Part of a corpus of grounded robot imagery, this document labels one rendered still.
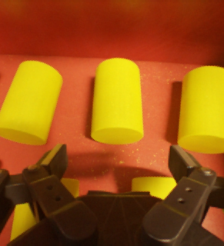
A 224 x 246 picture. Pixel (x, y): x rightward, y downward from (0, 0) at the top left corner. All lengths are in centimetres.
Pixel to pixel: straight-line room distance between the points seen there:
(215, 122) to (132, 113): 10
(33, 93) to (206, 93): 22
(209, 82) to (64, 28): 24
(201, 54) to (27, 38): 31
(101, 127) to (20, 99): 11
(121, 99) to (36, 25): 20
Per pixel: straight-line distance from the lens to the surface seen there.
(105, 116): 21
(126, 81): 23
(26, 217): 20
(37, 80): 26
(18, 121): 23
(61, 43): 35
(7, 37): 39
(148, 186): 19
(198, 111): 24
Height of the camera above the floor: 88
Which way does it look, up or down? 66 degrees down
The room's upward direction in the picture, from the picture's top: 3 degrees counter-clockwise
